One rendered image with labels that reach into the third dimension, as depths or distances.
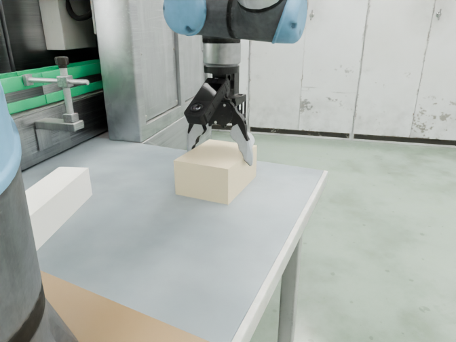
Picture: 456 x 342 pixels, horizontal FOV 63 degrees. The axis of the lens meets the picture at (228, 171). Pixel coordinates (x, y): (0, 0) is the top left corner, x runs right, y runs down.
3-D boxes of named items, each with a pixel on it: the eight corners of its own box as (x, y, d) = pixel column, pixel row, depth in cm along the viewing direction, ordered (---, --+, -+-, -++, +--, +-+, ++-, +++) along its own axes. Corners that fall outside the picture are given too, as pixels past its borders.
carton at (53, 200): (92, 194, 77) (88, 167, 75) (24, 263, 55) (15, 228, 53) (64, 193, 78) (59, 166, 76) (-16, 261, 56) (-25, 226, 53)
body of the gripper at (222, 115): (247, 121, 82) (248, 64, 78) (231, 130, 75) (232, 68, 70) (215, 117, 85) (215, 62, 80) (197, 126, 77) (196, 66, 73)
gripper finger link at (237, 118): (256, 136, 75) (233, 98, 75) (253, 138, 74) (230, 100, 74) (237, 146, 78) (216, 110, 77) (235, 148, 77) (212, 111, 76)
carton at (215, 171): (256, 176, 87) (256, 145, 84) (228, 204, 73) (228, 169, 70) (210, 168, 91) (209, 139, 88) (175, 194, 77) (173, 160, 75)
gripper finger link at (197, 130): (199, 150, 87) (220, 121, 83) (186, 158, 82) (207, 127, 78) (190, 142, 88) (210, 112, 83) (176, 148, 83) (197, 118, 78)
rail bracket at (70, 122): (45, 144, 98) (28, 55, 89) (102, 149, 94) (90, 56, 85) (32, 150, 93) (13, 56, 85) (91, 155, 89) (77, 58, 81)
